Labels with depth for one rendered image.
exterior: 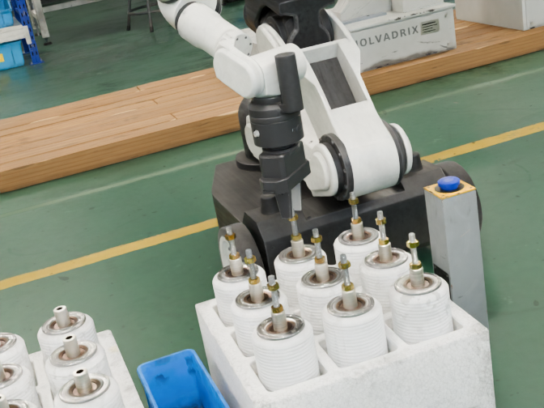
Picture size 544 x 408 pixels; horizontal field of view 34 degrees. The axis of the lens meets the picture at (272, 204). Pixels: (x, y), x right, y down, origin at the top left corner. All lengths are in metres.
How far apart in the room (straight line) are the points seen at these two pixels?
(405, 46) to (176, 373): 2.32
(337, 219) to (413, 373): 0.60
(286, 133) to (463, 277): 0.44
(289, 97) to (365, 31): 2.18
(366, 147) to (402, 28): 1.93
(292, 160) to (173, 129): 1.83
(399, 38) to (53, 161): 1.46
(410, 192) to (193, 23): 0.68
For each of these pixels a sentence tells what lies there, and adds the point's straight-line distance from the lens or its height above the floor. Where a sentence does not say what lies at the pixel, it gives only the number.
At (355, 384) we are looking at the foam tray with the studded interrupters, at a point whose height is 0.16.
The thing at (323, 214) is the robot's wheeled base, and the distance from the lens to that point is 1.93.
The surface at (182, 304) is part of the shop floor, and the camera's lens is 2.09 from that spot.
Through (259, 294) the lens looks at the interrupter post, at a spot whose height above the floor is 0.26.
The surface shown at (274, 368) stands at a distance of 1.36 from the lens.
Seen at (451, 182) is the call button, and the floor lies 0.33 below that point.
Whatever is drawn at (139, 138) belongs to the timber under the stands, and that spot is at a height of 0.07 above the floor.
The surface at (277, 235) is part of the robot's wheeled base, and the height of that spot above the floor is 0.18.
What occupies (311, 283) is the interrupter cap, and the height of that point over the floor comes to 0.25.
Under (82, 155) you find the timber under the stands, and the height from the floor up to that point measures 0.06.
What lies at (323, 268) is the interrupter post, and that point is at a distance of 1.49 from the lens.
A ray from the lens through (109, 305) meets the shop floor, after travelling 2.18.
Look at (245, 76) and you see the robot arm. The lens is 1.46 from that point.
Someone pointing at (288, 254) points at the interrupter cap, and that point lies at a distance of 1.61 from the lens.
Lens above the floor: 0.91
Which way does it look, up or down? 21 degrees down
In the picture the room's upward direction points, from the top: 10 degrees counter-clockwise
